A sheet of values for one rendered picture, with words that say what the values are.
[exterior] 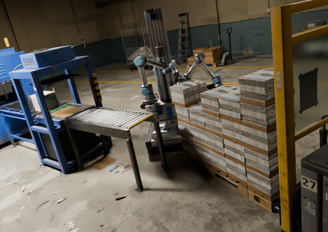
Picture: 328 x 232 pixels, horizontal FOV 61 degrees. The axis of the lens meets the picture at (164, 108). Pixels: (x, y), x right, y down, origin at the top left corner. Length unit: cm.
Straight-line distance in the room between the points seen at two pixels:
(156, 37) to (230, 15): 641
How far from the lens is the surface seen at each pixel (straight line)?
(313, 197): 232
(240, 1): 1003
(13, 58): 640
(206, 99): 300
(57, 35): 1291
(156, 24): 401
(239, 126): 274
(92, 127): 362
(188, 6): 1101
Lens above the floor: 192
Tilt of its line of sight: 18 degrees down
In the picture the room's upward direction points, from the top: 11 degrees counter-clockwise
